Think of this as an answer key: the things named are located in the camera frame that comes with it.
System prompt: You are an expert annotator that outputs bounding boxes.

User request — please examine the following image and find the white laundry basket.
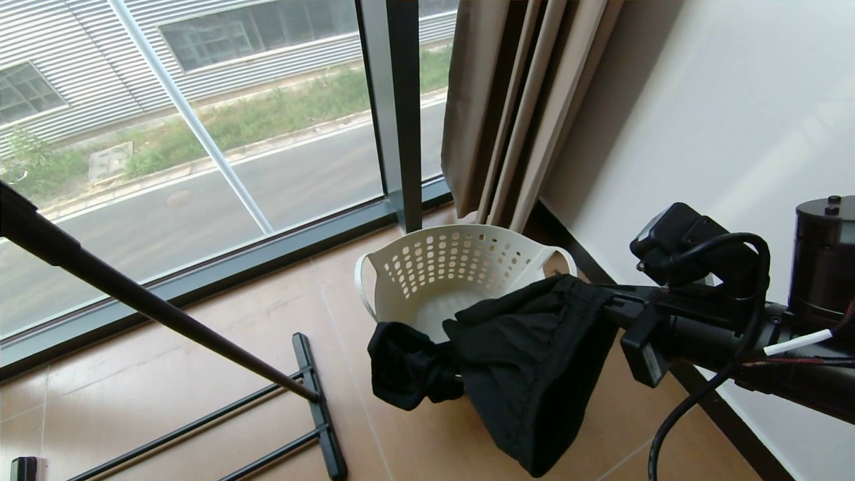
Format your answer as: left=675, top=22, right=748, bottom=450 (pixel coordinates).
left=354, top=224, right=578, bottom=345

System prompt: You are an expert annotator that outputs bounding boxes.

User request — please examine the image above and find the black cable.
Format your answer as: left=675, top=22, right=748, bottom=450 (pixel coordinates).
left=647, top=232, right=772, bottom=481

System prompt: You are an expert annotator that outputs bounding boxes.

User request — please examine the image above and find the black garment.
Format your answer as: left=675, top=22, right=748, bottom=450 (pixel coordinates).
left=442, top=274, right=619, bottom=478
left=367, top=322, right=465, bottom=412

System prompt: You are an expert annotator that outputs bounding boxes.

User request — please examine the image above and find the beige curtain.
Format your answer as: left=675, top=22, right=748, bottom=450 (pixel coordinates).
left=441, top=0, right=625, bottom=231

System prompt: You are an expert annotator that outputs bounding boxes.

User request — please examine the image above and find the window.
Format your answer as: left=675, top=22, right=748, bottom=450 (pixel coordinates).
left=0, top=0, right=462, bottom=381

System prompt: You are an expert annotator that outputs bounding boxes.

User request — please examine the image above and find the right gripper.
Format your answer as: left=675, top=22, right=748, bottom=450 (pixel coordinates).
left=620, top=294, right=855, bottom=425

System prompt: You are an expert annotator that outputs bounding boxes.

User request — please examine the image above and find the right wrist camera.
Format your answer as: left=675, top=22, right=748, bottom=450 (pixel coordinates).
left=630, top=202, right=762, bottom=298

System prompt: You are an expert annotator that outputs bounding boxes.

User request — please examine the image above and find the black clothes rack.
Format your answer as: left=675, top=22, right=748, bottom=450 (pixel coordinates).
left=0, top=180, right=348, bottom=481

